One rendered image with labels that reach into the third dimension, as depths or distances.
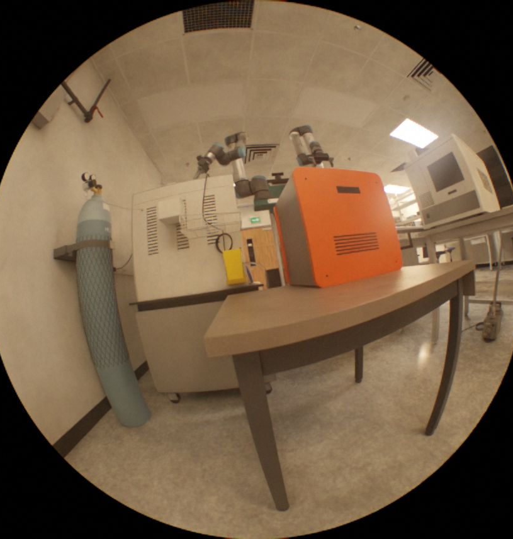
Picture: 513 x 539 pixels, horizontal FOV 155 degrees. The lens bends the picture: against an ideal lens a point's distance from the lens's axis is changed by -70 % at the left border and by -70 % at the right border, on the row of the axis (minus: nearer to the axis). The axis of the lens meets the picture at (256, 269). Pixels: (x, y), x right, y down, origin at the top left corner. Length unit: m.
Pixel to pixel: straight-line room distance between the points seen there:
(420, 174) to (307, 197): 1.15
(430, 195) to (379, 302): 1.32
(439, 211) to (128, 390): 2.22
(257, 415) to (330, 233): 0.55
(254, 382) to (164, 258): 0.95
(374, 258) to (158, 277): 1.08
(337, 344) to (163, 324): 0.98
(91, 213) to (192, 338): 0.92
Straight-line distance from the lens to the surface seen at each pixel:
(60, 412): 1.32
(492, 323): 1.81
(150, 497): 0.98
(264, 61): 2.27
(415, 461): 0.94
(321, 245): 0.62
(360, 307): 0.30
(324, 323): 0.27
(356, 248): 0.69
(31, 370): 1.20
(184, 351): 1.16
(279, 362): 0.31
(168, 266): 1.13
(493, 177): 3.52
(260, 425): 0.37
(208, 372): 1.18
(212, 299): 1.06
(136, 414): 1.29
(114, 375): 1.17
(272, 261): 5.18
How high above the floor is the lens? 0.78
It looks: 2 degrees up
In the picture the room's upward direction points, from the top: 9 degrees counter-clockwise
